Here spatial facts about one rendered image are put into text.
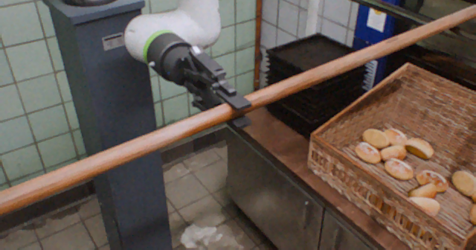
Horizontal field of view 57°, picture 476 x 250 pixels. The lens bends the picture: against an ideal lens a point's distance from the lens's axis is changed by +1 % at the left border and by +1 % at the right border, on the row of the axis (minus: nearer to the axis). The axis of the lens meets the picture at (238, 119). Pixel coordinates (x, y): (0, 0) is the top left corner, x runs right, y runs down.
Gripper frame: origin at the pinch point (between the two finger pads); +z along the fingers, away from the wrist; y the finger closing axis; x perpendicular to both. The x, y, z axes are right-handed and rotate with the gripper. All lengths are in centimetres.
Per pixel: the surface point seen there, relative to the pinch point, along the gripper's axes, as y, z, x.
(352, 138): 56, -29, -72
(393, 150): 53, -13, -75
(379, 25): 23, -45, -97
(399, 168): 54, -7, -71
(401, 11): 1, -14, -63
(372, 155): 55, -17, -70
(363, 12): 21, -54, -97
